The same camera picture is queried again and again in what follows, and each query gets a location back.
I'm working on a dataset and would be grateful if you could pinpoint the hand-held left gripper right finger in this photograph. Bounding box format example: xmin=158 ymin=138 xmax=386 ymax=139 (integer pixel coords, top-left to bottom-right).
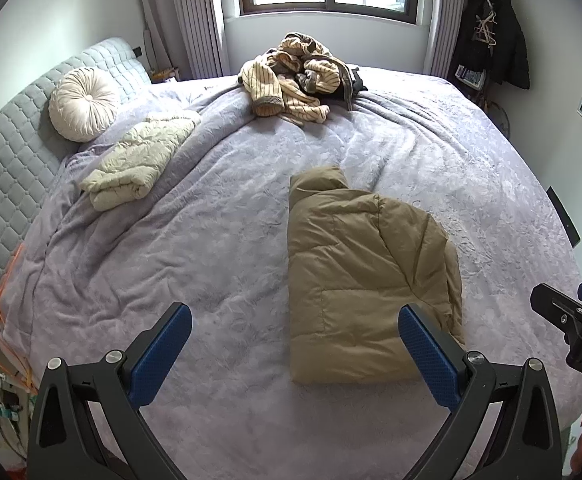
xmin=398 ymin=302 xmax=564 ymax=480

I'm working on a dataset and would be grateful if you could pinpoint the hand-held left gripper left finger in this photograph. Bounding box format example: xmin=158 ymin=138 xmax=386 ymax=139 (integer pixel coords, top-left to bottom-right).
xmin=26 ymin=301 xmax=193 ymax=480

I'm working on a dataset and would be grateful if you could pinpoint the khaki puffer jacket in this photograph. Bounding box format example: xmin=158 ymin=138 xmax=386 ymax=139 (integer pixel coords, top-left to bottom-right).
xmin=287 ymin=165 xmax=466 ymax=386

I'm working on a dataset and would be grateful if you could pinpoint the white clothes hanger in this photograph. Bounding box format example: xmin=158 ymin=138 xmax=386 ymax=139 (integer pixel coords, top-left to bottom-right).
xmin=473 ymin=0 xmax=500 ymax=49

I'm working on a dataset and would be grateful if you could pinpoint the purple bed blanket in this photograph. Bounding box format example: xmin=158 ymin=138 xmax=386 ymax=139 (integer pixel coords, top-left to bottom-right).
xmin=0 ymin=67 xmax=582 ymax=480

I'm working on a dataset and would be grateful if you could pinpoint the cream quilted jacket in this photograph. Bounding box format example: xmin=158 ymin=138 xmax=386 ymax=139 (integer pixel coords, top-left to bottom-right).
xmin=80 ymin=111 xmax=203 ymax=212

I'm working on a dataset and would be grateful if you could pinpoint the printed bag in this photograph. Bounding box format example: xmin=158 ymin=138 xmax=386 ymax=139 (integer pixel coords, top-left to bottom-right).
xmin=455 ymin=65 xmax=486 ymax=89

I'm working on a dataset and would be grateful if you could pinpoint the grey quilted headboard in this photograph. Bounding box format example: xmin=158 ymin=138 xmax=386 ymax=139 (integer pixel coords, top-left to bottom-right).
xmin=0 ymin=36 xmax=152 ymax=321

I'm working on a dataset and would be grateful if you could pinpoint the black hanging coat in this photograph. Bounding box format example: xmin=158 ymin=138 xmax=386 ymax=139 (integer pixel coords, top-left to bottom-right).
xmin=453 ymin=0 xmax=530 ymax=91

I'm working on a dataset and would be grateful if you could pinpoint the round cream pillow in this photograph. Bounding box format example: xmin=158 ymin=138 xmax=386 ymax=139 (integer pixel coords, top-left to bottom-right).
xmin=48 ymin=67 xmax=121 ymax=142

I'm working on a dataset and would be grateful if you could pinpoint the black garment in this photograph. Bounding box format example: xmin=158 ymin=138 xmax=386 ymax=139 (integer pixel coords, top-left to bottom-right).
xmin=341 ymin=62 xmax=369 ymax=102

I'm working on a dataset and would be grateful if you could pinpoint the cream striped garment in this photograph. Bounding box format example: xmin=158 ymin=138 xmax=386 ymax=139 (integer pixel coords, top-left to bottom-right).
xmin=238 ymin=32 xmax=354 ymax=127

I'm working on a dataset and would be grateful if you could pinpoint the grey pleated curtain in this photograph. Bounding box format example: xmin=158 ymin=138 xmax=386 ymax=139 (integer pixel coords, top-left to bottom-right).
xmin=138 ymin=0 xmax=232 ymax=81
xmin=423 ymin=0 xmax=469 ymax=78

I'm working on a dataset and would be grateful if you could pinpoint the black wall plate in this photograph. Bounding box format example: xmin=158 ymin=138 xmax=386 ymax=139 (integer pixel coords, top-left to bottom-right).
xmin=546 ymin=186 xmax=580 ymax=248

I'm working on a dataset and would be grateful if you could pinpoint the orange cable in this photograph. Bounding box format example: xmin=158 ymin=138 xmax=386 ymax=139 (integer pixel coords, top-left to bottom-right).
xmin=0 ymin=245 xmax=39 ymax=396

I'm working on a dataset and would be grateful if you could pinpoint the round wire fan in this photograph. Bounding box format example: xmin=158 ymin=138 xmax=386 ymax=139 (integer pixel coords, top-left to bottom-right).
xmin=486 ymin=95 xmax=512 ymax=137

